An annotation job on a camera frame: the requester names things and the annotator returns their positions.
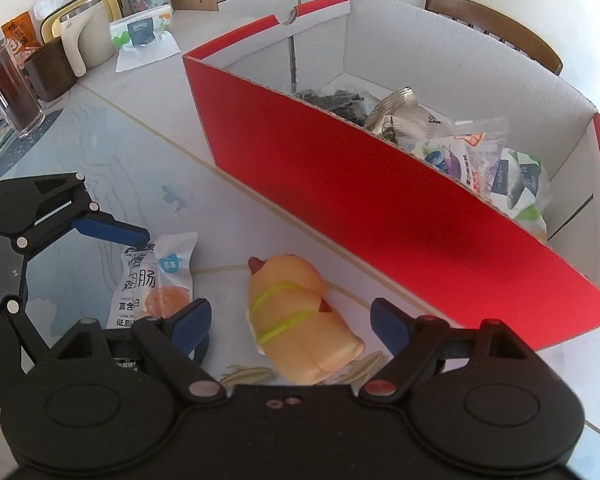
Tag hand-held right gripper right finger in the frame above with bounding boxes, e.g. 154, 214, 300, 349
360, 298, 536, 406

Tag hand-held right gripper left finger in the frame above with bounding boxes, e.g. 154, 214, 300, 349
52, 298, 228, 407

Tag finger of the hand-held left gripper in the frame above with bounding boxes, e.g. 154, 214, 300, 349
4, 300, 56, 374
16, 173, 152, 257

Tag white sausage snack packet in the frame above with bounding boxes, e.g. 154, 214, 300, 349
104, 231, 199, 331

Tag yellow squishy toy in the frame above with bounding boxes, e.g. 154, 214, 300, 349
245, 255, 366, 386

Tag red cardboard box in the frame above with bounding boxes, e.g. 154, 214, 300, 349
182, 0, 600, 353

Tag silver foil snack packet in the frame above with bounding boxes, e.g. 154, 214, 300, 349
365, 87, 448, 151

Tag clear packet with red print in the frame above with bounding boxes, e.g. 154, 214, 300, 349
447, 117, 511, 171

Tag marble patterned desktop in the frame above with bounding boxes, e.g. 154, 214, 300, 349
0, 7, 600, 471

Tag brown container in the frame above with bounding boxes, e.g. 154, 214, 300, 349
22, 37, 79, 103

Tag blue purple packet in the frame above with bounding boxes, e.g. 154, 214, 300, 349
422, 140, 463, 176

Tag clear canister dark contents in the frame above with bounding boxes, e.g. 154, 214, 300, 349
0, 27, 44, 137

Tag white electric kettle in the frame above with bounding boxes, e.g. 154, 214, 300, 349
59, 7, 116, 78

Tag green white tissue pack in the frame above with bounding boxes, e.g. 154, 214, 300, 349
109, 4, 182, 73

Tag orange snack packet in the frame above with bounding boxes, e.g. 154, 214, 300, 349
0, 10, 36, 56

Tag black snack packet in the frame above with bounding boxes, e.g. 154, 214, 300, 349
294, 87, 370, 128

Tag brown wooden chair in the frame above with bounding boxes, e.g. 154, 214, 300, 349
424, 0, 564, 77

